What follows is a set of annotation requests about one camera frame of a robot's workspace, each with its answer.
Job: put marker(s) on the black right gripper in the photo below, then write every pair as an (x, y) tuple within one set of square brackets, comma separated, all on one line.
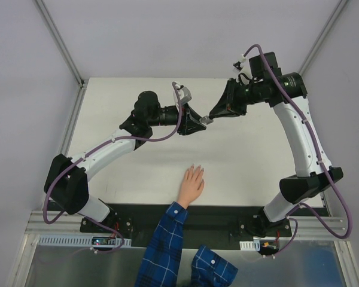
[(235, 97)]

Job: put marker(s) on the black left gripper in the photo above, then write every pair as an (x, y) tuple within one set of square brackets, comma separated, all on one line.
[(183, 118)]

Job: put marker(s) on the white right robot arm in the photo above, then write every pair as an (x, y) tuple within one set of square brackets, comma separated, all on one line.
[(286, 94)]

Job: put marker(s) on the blue plaid sleeve forearm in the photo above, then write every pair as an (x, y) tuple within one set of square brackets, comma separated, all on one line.
[(161, 261)]

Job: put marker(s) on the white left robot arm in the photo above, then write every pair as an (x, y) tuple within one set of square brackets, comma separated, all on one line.
[(68, 179)]

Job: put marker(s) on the person's left hand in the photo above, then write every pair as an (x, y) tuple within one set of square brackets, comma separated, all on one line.
[(191, 187)]

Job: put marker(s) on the blue plaid shirt part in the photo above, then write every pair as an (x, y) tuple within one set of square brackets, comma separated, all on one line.
[(209, 269)]

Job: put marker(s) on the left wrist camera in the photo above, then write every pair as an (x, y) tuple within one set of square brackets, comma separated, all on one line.
[(185, 94)]

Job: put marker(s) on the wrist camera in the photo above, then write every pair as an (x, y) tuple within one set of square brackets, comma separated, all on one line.
[(240, 64), (185, 94)]

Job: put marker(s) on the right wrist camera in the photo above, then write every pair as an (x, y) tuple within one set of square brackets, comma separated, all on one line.
[(240, 64)]

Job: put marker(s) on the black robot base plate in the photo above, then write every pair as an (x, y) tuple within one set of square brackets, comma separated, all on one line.
[(217, 227)]

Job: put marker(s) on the right white cable duct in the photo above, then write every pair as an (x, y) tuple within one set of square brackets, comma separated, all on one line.
[(250, 245)]

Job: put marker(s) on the white cable duct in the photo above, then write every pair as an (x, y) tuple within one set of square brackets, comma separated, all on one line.
[(250, 245), (83, 241)]

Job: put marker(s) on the right aluminium frame post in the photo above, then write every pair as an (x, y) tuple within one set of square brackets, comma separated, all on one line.
[(324, 33)]

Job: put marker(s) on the aluminium frame post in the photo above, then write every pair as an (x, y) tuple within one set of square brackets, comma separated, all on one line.
[(59, 42), (324, 33)]

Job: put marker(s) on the aluminium front rail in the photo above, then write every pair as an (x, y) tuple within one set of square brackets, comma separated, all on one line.
[(66, 224)]

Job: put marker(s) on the left aluminium frame post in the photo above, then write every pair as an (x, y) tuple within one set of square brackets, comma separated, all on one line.
[(59, 42)]

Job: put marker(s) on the left white cable duct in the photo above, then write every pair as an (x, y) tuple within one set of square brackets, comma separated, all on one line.
[(83, 241)]

